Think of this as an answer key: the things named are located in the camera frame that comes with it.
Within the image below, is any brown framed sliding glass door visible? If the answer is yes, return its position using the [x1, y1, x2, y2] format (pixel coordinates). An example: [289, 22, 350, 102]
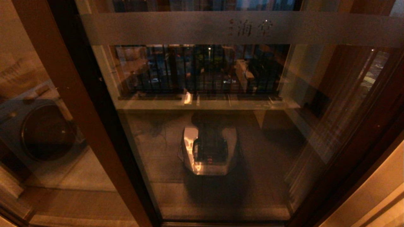
[47, 0, 404, 227]

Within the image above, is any black balcony railing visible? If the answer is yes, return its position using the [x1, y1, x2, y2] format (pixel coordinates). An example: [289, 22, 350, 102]
[115, 44, 289, 95]

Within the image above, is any brown framed fixed glass panel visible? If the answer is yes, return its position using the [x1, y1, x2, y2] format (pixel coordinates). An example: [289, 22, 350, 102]
[0, 0, 161, 227]

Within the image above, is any dark brown door jamb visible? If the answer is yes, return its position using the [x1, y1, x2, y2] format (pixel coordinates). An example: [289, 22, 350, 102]
[303, 123, 404, 227]

